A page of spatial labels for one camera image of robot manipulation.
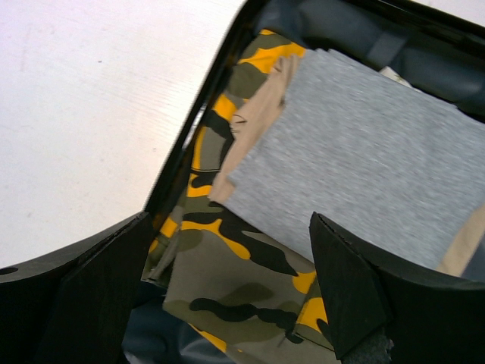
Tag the camouflage orange green garment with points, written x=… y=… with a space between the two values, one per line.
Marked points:
x=239 y=287

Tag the grey cloth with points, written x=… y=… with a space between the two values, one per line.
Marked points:
x=352 y=167

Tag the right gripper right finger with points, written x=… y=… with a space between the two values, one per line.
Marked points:
x=382 y=308

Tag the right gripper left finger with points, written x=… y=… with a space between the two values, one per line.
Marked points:
x=72 y=305

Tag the yellow hard-shell suitcase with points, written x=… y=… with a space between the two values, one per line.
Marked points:
x=330 y=208

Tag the white patterned cloth bag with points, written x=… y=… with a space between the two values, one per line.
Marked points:
x=391 y=74

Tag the beige garment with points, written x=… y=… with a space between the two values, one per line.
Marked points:
x=257 y=129

